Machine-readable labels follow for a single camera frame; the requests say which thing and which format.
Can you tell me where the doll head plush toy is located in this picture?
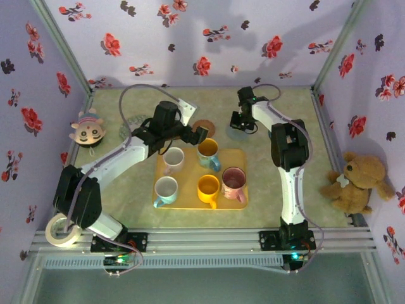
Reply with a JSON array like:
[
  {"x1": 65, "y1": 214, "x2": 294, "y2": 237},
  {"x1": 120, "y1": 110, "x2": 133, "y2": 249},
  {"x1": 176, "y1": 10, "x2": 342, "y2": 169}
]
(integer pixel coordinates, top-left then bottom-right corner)
[{"x1": 68, "y1": 107, "x2": 107, "y2": 158}]

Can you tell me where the blue butterfly mug yellow inside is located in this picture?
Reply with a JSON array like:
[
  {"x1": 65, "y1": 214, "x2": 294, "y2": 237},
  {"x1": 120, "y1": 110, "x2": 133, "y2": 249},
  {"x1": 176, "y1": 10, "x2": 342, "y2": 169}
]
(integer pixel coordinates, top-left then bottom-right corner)
[{"x1": 196, "y1": 138, "x2": 222, "y2": 174}]

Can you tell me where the light blue mug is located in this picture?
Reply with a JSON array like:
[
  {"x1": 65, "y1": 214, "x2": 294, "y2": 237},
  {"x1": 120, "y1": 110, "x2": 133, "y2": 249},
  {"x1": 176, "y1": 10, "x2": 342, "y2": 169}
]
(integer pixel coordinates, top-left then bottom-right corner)
[{"x1": 153, "y1": 175, "x2": 180, "y2": 209}]

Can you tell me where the aluminium side rail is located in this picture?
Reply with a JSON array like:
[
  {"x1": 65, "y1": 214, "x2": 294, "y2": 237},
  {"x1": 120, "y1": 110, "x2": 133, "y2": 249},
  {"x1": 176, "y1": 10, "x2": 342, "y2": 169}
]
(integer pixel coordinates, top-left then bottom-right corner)
[
  {"x1": 53, "y1": 90, "x2": 96, "y2": 222},
  {"x1": 311, "y1": 90, "x2": 361, "y2": 227}
]

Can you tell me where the aluminium frame post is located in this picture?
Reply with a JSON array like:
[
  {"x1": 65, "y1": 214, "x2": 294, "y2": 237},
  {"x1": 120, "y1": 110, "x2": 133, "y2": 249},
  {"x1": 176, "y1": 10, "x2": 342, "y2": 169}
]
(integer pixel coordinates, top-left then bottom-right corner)
[
  {"x1": 30, "y1": 0, "x2": 94, "y2": 96},
  {"x1": 311, "y1": 0, "x2": 370, "y2": 94}
]

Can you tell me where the green floral round coaster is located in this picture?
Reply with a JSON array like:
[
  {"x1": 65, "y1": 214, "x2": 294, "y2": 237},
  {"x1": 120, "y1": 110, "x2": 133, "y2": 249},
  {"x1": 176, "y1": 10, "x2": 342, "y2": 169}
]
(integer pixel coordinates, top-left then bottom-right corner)
[{"x1": 119, "y1": 114, "x2": 147, "y2": 140}]

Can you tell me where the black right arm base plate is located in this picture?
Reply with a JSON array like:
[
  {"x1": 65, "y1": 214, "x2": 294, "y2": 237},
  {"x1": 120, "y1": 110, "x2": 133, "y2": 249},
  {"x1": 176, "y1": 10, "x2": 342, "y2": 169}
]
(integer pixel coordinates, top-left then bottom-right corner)
[{"x1": 258, "y1": 230, "x2": 317, "y2": 253}]

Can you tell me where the brown wooden round coaster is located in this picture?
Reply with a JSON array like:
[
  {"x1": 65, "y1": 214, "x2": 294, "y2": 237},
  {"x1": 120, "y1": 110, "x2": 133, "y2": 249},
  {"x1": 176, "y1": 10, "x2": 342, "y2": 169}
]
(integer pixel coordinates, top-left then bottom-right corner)
[{"x1": 192, "y1": 119, "x2": 216, "y2": 139}]

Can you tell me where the pink ghost print mug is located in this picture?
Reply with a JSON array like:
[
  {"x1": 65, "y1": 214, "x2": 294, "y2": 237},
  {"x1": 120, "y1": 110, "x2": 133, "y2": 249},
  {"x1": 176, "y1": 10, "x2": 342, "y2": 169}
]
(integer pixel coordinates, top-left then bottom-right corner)
[{"x1": 220, "y1": 167, "x2": 248, "y2": 204}]

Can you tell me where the blue knitted round coaster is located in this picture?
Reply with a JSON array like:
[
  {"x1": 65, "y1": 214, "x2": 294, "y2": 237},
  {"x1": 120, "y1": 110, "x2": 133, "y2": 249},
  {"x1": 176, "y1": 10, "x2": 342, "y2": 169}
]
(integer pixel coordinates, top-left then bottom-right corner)
[{"x1": 225, "y1": 122, "x2": 251, "y2": 143}]

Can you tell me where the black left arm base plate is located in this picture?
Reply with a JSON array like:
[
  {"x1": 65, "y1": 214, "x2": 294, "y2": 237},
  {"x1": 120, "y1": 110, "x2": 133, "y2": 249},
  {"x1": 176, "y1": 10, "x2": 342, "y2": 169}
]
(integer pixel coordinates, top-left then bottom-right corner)
[{"x1": 90, "y1": 231, "x2": 149, "y2": 254}]

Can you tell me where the lilac left arm cable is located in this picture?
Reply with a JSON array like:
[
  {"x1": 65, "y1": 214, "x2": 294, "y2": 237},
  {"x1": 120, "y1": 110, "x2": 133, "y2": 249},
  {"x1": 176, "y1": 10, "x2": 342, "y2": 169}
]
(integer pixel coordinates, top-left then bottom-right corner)
[{"x1": 65, "y1": 84, "x2": 187, "y2": 278}]

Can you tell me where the masking tape roll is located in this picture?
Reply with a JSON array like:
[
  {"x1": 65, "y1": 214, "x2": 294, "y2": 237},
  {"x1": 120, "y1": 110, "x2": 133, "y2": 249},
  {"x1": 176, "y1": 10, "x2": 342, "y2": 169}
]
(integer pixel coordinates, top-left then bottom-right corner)
[{"x1": 45, "y1": 212, "x2": 84, "y2": 248}]

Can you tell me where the brown teddy bear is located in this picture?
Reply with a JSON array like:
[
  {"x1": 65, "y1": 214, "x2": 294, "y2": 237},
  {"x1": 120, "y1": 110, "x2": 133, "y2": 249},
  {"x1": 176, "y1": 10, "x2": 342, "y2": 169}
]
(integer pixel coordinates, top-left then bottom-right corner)
[{"x1": 319, "y1": 151, "x2": 396, "y2": 215}]

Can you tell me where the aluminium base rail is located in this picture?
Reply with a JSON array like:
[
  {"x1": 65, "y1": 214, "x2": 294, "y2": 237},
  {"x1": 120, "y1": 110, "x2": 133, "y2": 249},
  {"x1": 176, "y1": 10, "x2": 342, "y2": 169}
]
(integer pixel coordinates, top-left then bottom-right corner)
[{"x1": 30, "y1": 227, "x2": 377, "y2": 254}]

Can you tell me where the grey slotted cable duct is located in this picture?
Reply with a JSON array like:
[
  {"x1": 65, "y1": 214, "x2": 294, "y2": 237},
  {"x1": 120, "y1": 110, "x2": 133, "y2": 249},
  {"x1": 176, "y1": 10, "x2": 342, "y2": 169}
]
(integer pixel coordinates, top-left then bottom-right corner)
[{"x1": 42, "y1": 255, "x2": 284, "y2": 269}]

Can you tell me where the yellow plastic tray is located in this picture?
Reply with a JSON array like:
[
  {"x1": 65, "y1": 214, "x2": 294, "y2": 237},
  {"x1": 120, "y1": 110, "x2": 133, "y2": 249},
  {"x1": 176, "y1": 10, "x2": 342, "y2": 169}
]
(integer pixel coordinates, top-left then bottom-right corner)
[{"x1": 151, "y1": 148, "x2": 250, "y2": 210}]

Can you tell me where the pale pink white mug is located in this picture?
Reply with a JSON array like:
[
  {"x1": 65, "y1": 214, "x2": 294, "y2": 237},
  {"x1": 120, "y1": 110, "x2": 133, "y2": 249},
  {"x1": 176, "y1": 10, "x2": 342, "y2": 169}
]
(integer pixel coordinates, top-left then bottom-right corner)
[{"x1": 162, "y1": 146, "x2": 186, "y2": 175}]

